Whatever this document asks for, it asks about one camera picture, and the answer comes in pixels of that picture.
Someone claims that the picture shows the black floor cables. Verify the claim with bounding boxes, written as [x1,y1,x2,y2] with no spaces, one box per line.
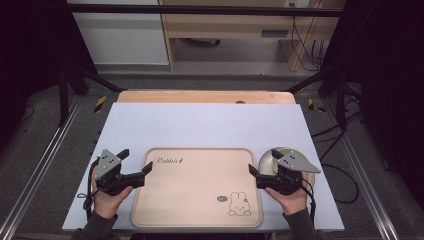
[310,87,365,205]

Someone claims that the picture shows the green and white plate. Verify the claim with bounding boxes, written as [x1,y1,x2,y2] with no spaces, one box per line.
[258,146,316,198]

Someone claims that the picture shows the person's left hand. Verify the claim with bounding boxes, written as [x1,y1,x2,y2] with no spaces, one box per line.
[91,165,134,220]

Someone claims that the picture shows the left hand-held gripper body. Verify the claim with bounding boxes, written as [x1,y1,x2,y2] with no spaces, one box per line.
[94,148,134,197]

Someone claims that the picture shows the person's right hand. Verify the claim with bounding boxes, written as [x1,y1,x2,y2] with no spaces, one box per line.
[264,171,310,217]

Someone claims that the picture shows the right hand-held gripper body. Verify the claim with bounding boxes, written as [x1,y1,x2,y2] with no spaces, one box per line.
[269,150,322,196]

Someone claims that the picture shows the wooden tray with rabbit print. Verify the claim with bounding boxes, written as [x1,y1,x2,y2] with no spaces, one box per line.
[130,146,264,229]

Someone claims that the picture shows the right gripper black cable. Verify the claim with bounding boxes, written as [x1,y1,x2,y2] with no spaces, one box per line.
[299,177,318,228]

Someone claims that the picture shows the white cabinet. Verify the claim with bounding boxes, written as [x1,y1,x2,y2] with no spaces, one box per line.
[66,0,170,66]

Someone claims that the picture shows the aluminium floor rail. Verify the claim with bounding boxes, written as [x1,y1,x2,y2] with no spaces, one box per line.
[321,97,403,240]
[0,95,84,240]

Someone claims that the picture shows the black metal stand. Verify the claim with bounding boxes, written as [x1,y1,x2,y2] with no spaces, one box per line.
[285,65,348,132]
[57,61,125,128]

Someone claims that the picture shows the grey label on desk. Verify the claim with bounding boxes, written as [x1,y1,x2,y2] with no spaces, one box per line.
[260,29,290,38]

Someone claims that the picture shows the hanging black desk cables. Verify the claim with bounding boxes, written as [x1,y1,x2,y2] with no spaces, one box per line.
[290,15,327,72]

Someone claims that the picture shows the white table board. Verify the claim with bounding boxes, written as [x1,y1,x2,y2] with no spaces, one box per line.
[61,102,345,233]

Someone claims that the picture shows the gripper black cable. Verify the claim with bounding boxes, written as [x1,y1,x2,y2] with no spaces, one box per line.
[76,157,101,221]
[299,177,318,228]

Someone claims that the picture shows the black horizontal frame bar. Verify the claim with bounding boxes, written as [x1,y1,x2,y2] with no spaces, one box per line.
[71,3,345,18]

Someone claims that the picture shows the yellow and black tape strip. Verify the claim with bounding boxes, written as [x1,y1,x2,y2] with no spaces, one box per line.
[307,97,327,113]
[93,95,108,114]

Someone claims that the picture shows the wooden table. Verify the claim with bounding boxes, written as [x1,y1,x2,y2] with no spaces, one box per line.
[116,89,297,105]

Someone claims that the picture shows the light wooden desk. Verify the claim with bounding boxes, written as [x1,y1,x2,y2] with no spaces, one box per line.
[158,0,347,73]

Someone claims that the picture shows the black curtain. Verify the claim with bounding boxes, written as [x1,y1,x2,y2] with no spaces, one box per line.
[0,0,98,151]
[318,0,424,209]

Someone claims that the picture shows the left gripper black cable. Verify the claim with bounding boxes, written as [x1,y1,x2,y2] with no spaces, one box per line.
[76,157,101,221]

